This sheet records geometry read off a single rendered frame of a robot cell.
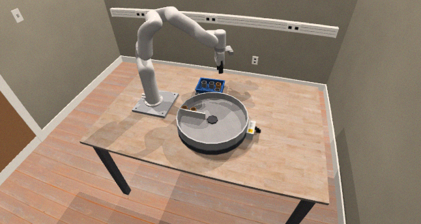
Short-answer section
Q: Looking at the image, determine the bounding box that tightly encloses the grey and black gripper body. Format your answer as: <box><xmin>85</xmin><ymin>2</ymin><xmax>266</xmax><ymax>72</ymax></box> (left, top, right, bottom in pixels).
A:
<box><xmin>214</xmin><ymin>51</ymin><xmax>225</xmax><ymax>66</ymax></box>

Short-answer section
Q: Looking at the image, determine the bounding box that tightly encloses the blue crate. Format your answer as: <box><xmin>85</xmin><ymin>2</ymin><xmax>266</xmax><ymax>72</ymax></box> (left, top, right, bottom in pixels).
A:
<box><xmin>195</xmin><ymin>77</ymin><xmax>225</xmax><ymax>94</ymax></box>

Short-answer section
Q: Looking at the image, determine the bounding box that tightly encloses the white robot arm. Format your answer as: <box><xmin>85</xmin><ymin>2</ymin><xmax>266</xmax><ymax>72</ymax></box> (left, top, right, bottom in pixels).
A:
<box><xmin>136</xmin><ymin>7</ymin><xmax>233</xmax><ymax>107</ymax></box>

